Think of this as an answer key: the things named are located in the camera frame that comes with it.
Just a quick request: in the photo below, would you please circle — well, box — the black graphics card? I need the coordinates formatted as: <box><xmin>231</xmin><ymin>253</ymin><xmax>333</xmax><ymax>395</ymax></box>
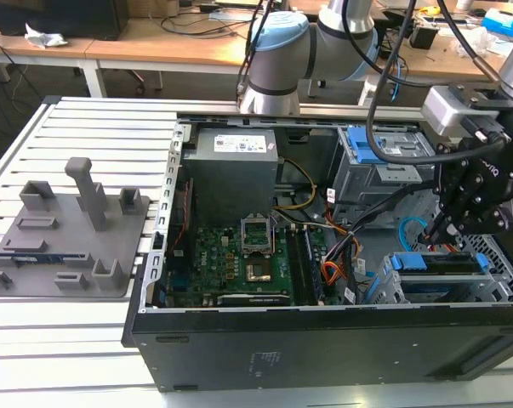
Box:
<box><xmin>215</xmin><ymin>292</ymin><xmax>292</xmax><ymax>308</ymax></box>

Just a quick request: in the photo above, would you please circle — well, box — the black PC case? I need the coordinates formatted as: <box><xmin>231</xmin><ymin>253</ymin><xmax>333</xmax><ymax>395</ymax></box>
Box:
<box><xmin>120</xmin><ymin>110</ymin><xmax>513</xmax><ymax>392</ymax></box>

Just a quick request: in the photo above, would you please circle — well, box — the large black box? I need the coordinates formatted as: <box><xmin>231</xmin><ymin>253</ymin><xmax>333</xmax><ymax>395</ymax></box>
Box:
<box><xmin>0</xmin><ymin>0</ymin><xmax>129</xmax><ymax>42</ymax></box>

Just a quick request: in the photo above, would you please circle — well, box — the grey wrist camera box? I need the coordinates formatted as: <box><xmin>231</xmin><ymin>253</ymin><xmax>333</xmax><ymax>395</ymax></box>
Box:
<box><xmin>420</xmin><ymin>86</ymin><xmax>474</xmax><ymax>136</ymax></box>

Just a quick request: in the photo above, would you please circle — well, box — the black RAM slot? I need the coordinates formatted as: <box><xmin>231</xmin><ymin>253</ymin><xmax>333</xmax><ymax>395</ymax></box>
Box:
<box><xmin>288</xmin><ymin>227</ymin><xmax>315</xmax><ymax>306</ymax></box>

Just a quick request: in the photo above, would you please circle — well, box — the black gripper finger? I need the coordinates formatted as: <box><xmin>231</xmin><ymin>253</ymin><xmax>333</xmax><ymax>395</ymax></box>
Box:
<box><xmin>441</xmin><ymin>169</ymin><xmax>512</xmax><ymax>246</ymax></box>
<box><xmin>424</xmin><ymin>143</ymin><xmax>468</xmax><ymax>244</ymax></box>

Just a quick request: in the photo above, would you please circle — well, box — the hard disk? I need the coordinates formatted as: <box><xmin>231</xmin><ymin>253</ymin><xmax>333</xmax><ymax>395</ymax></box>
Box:
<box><xmin>390</xmin><ymin>250</ymin><xmax>491</xmax><ymax>275</ymax></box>

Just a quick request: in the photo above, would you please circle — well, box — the blue green RAM stick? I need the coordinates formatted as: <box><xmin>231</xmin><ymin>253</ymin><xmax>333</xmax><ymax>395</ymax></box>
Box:
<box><xmin>0</xmin><ymin>253</ymin><xmax>89</xmax><ymax>264</ymax></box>

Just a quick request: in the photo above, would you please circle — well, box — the small black box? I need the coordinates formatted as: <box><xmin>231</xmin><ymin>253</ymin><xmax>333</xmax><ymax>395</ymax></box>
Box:
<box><xmin>408</xmin><ymin>23</ymin><xmax>439</xmax><ymax>48</ymax></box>

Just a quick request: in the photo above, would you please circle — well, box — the CPU socket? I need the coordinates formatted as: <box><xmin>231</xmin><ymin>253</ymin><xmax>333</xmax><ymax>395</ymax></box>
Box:
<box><xmin>245</xmin><ymin>262</ymin><xmax>275</xmax><ymax>284</ymax></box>

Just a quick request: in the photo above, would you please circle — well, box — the wooden desk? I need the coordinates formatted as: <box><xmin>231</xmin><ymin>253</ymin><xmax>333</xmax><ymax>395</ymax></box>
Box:
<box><xmin>289</xmin><ymin>0</ymin><xmax>513</xmax><ymax>105</ymax></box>
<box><xmin>0</xmin><ymin>12</ymin><xmax>251</xmax><ymax>99</ymax></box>

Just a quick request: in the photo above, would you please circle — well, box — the grey parts rack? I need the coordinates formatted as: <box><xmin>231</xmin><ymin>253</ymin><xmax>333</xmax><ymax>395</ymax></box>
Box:
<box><xmin>0</xmin><ymin>156</ymin><xmax>151</xmax><ymax>298</ymax></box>

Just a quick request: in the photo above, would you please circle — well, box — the grey metal drive cage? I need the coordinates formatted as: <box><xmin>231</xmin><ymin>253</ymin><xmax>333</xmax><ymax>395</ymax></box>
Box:
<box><xmin>328</xmin><ymin>125</ymin><xmax>442</xmax><ymax>229</ymax></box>

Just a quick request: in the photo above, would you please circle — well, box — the green motherboard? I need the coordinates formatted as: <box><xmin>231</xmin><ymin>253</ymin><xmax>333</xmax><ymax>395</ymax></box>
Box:
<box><xmin>162</xmin><ymin>224</ymin><xmax>338</xmax><ymax>307</ymax></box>

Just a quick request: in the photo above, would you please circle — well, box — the crumpled white paper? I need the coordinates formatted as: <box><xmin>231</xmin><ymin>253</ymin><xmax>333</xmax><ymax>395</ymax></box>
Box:
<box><xmin>24</xmin><ymin>23</ymin><xmax>69</xmax><ymax>48</ymax></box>

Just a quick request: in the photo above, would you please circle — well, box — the hanging blue cable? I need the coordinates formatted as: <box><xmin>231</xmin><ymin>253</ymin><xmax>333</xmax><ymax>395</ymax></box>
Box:
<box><xmin>390</xmin><ymin>54</ymin><xmax>408</xmax><ymax>103</ymax></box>

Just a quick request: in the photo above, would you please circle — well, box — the metal socket cover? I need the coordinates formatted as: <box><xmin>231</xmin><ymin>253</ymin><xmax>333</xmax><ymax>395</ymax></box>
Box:
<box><xmin>241</xmin><ymin>215</ymin><xmax>273</xmax><ymax>256</ymax></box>

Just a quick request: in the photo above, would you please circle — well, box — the blue drive latch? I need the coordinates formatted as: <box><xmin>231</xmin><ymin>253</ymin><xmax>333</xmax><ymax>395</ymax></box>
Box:
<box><xmin>347</xmin><ymin>126</ymin><xmax>392</xmax><ymax>166</ymax></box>

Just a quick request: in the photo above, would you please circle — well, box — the white plastic bag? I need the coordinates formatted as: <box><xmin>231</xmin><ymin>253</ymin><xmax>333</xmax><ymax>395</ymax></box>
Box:
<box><xmin>453</xmin><ymin>27</ymin><xmax>502</xmax><ymax>59</ymax></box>

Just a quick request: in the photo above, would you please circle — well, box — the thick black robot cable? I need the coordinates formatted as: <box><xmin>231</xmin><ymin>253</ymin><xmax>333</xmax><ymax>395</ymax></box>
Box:
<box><xmin>434</xmin><ymin>0</ymin><xmax>502</xmax><ymax>84</ymax></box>
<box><xmin>365</xmin><ymin>0</ymin><xmax>465</xmax><ymax>165</ymax></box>

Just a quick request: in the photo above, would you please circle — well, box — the RAM stick in slot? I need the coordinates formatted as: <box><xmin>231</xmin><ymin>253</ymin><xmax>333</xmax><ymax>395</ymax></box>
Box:
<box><xmin>303</xmin><ymin>229</ymin><xmax>325</xmax><ymax>301</ymax></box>

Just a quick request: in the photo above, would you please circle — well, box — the grey power supply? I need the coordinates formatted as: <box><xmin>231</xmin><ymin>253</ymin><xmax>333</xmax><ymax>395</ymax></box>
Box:
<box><xmin>181</xmin><ymin>127</ymin><xmax>281</xmax><ymax>218</ymax></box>

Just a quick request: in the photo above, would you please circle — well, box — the black cable bundle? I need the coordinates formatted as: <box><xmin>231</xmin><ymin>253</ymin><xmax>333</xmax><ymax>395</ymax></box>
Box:
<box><xmin>323</xmin><ymin>178</ymin><xmax>440</xmax><ymax>307</ymax></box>

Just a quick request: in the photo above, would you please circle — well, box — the orange red wire bundle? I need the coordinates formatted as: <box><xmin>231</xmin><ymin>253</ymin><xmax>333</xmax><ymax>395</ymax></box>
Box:
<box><xmin>321</xmin><ymin>237</ymin><xmax>363</xmax><ymax>294</ymax></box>

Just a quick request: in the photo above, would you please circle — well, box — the yellow cable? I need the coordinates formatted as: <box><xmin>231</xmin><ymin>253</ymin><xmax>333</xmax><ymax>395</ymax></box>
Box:
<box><xmin>272</xmin><ymin>157</ymin><xmax>317</xmax><ymax>210</ymax></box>

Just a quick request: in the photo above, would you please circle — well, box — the blue tissue box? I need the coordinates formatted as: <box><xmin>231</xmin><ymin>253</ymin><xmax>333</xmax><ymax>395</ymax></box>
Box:
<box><xmin>481</xmin><ymin>8</ymin><xmax>513</xmax><ymax>39</ymax></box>

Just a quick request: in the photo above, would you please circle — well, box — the black cable at arm base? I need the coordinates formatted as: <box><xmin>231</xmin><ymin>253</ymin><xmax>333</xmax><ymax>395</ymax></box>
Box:
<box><xmin>237</xmin><ymin>0</ymin><xmax>278</xmax><ymax>103</ymax></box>

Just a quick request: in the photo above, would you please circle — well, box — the perforated metal disk bay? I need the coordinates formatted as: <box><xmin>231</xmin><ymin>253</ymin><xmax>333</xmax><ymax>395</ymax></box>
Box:
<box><xmin>366</xmin><ymin>199</ymin><xmax>513</xmax><ymax>305</ymax></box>

